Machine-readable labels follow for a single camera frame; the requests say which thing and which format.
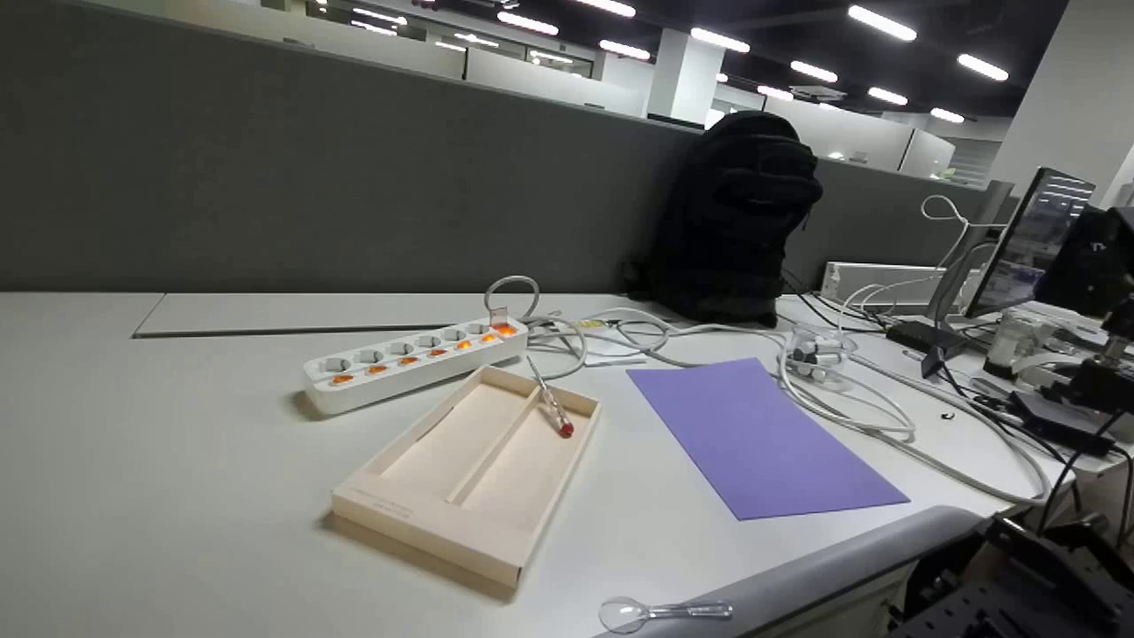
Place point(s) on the clear plastic spoon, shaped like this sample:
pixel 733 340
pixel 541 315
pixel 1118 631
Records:
pixel 632 615

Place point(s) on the white power strip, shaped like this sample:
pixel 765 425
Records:
pixel 398 366

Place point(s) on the black backpack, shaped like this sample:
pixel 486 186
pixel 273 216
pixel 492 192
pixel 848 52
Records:
pixel 722 238

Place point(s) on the computer monitor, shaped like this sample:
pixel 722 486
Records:
pixel 1033 238

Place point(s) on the wooden tray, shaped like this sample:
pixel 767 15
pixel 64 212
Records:
pixel 476 481

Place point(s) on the pen with red cap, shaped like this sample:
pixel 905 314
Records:
pixel 550 406

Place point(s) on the purple paper sheet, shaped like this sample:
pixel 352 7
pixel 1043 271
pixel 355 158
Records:
pixel 755 446

